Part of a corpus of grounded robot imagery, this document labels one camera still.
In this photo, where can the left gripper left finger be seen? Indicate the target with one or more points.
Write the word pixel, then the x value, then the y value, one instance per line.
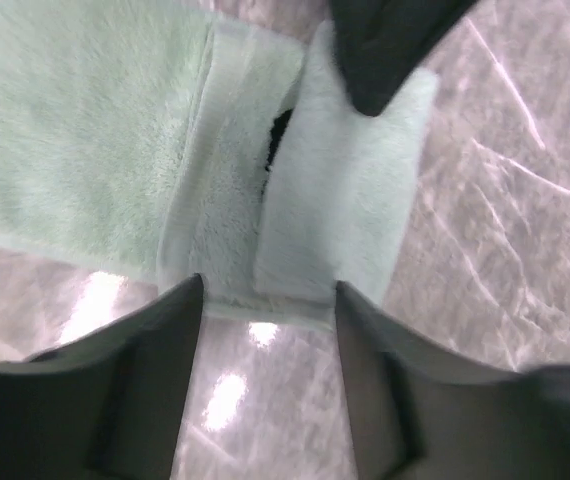
pixel 108 405

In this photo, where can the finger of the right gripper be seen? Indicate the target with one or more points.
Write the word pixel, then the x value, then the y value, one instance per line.
pixel 378 43

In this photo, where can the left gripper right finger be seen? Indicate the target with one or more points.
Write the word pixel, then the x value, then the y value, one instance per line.
pixel 417 410

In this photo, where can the green towel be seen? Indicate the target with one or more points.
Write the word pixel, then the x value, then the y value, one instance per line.
pixel 156 140

